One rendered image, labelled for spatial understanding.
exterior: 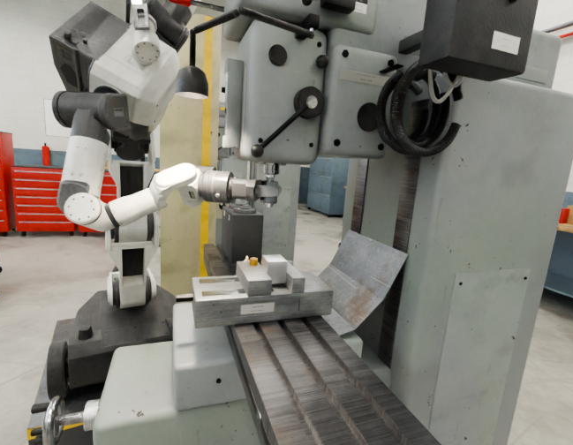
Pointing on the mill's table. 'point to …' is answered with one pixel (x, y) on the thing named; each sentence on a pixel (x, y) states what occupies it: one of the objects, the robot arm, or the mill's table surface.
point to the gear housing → (365, 12)
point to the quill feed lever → (304, 101)
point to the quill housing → (278, 93)
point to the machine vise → (229, 301)
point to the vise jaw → (253, 279)
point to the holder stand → (241, 232)
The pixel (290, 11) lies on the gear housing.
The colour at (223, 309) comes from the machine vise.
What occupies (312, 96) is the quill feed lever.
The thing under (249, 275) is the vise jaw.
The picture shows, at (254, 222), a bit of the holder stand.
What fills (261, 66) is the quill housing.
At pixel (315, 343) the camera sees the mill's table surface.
